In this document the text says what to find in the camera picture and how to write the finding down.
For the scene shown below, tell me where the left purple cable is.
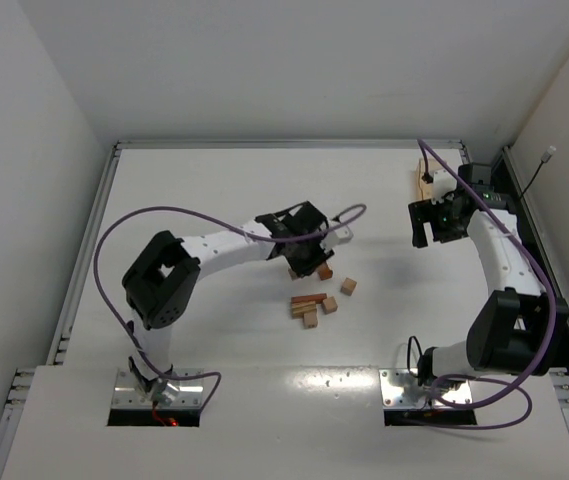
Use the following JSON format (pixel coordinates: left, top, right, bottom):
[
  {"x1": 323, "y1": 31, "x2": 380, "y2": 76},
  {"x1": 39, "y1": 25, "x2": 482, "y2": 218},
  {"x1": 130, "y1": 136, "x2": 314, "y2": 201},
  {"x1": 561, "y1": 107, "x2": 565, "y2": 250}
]
[{"x1": 92, "y1": 202, "x2": 368, "y2": 416}]

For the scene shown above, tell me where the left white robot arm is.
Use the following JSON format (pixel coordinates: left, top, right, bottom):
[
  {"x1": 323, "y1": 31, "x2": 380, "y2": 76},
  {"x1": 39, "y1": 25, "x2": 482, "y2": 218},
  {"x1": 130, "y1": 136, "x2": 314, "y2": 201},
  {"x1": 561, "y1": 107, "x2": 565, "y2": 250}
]
[{"x1": 122, "y1": 201, "x2": 351, "y2": 393}]

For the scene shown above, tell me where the small light wood cube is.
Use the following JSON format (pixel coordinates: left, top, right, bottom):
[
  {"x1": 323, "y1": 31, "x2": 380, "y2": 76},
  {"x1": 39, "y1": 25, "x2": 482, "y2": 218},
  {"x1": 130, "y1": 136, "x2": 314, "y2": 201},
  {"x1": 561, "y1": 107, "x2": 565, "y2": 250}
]
[{"x1": 303, "y1": 311, "x2": 318, "y2": 329}]

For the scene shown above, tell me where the striped zebrawood block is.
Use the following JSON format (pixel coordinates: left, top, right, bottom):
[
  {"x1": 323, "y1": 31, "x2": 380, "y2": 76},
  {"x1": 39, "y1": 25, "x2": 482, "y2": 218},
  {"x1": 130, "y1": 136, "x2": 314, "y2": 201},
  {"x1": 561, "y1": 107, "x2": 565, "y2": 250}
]
[{"x1": 291, "y1": 302, "x2": 317, "y2": 318}]

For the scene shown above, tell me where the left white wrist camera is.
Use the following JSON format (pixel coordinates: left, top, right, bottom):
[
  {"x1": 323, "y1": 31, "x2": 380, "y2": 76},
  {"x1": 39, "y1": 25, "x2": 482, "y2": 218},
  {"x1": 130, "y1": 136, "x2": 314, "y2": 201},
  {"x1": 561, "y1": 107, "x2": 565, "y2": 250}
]
[{"x1": 320, "y1": 226, "x2": 353, "y2": 251}]

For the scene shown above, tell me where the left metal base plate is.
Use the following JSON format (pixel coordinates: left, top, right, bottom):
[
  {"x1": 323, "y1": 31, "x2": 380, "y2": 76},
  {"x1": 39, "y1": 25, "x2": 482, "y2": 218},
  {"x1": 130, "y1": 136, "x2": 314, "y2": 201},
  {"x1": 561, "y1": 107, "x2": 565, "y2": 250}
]
[{"x1": 111, "y1": 369, "x2": 204, "y2": 411}]

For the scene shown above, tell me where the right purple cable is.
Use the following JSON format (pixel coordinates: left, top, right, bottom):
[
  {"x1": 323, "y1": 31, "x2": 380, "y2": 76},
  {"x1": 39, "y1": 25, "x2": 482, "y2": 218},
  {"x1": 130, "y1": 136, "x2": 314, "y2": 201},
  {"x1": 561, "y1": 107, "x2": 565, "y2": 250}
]
[{"x1": 403, "y1": 138, "x2": 560, "y2": 431}]

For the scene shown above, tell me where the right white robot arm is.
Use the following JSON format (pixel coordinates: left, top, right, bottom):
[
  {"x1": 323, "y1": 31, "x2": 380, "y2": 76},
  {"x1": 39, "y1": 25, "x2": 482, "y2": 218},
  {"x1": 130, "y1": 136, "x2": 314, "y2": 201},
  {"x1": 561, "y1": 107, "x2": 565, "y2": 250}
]
[{"x1": 408, "y1": 164, "x2": 569, "y2": 385}]

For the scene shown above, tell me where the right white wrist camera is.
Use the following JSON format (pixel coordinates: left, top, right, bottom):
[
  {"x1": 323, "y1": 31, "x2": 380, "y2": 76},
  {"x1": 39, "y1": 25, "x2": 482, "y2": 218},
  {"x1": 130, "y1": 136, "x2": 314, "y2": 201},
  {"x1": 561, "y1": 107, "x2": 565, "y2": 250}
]
[{"x1": 419, "y1": 169, "x2": 457, "y2": 198}]

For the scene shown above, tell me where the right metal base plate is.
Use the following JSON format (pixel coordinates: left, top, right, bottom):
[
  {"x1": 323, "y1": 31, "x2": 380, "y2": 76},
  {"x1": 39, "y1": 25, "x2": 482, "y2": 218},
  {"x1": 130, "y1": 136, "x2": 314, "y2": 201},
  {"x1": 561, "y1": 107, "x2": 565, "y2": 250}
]
[{"x1": 379, "y1": 368, "x2": 472, "y2": 413}]

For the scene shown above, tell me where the black cable with white plug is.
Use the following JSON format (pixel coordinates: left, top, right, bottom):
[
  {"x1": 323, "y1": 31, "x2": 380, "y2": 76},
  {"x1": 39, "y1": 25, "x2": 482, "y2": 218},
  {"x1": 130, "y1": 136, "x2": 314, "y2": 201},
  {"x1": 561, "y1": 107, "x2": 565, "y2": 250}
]
[{"x1": 513, "y1": 145, "x2": 557, "y2": 201}]

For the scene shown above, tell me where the reddish long wood block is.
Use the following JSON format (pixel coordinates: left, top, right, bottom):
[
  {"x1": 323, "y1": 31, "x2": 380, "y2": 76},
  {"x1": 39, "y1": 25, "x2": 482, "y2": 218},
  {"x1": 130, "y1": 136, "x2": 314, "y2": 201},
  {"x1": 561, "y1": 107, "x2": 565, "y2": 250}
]
[{"x1": 291, "y1": 293, "x2": 327, "y2": 306}]

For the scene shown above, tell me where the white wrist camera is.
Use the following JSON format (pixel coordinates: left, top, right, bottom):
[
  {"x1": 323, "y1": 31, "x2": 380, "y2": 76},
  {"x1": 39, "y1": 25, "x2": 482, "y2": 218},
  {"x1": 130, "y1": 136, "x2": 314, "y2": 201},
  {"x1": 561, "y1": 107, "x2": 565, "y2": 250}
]
[
  {"x1": 320, "y1": 226, "x2": 353, "y2": 251},
  {"x1": 419, "y1": 169, "x2": 457, "y2": 198}
]

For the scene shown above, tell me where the metal base plate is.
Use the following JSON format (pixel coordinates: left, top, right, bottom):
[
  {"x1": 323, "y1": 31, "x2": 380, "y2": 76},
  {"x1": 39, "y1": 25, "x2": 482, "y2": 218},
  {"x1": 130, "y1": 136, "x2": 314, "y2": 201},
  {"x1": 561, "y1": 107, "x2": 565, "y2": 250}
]
[
  {"x1": 111, "y1": 369, "x2": 204, "y2": 411},
  {"x1": 379, "y1": 368, "x2": 472, "y2": 413}
]

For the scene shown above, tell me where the purple cable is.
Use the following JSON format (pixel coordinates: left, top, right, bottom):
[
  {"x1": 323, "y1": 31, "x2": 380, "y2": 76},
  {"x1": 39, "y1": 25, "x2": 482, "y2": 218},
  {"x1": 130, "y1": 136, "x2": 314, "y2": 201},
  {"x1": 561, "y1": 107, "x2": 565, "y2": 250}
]
[
  {"x1": 403, "y1": 138, "x2": 560, "y2": 431},
  {"x1": 92, "y1": 202, "x2": 368, "y2": 416}
]

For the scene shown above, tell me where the clear amber plastic box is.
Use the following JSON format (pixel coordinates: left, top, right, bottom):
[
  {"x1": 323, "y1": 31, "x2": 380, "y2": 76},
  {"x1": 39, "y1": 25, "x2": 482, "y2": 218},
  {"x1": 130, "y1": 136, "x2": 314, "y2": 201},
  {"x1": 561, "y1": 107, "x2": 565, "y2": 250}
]
[{"x1": 414, "y1": 158, "x2": 457, "y2": 201}]

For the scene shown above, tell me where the aluminium table frame rail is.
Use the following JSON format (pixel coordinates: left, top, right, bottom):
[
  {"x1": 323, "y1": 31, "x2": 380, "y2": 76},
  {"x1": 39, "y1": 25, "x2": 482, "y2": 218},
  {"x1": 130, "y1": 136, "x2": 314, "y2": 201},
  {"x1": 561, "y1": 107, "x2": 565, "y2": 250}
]
[{"x1": 0, "y1": 140, "x2": 569, "y2": 479}]

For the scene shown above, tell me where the reddish arch wood block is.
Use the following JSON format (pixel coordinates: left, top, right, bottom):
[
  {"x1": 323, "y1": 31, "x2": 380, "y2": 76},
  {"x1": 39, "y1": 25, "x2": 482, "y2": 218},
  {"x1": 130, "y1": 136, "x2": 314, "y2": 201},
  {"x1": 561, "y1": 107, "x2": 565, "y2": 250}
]
[{"x1": 316, "y1": 262, "x2": 333, "y2": 281}]

